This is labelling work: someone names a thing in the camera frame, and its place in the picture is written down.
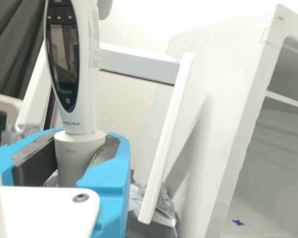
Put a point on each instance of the white incubator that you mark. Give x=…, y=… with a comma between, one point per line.
x=238, y=74

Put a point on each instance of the pipette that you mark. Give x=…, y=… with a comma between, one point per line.
x=84, y=74

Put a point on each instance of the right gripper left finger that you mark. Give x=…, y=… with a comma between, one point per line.
x=5, y=163

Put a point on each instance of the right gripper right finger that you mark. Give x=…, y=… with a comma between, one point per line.
x=109, y=183

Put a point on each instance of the white pipette stand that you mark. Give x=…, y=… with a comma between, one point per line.
x=173, y=124

